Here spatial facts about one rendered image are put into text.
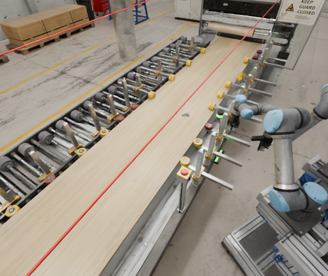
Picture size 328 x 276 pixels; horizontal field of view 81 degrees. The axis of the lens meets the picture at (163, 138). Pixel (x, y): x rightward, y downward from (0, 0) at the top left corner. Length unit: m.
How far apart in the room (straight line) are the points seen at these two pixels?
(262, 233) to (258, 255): 0.21
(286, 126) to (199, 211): 1.56
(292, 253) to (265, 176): 1.57
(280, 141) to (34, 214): 1.59
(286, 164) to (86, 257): 1.22
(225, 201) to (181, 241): 0.70
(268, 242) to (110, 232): 1.46
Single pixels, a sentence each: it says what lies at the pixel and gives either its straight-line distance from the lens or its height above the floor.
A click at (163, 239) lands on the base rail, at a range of 1.55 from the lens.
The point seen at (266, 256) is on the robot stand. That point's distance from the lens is 2.20.
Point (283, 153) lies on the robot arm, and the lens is 1.16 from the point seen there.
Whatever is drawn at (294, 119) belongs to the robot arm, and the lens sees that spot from 1.16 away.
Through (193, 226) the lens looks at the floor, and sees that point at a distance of 2.34.
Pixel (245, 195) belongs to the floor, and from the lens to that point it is 2.63.
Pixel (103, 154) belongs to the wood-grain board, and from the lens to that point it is 1.76.
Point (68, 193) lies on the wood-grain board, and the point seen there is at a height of 0.90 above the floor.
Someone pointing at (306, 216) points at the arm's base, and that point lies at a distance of 1.41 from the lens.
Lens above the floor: 2.19
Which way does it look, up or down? 46 degrees down
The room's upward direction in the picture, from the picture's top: 2 degrees counter-clockwise
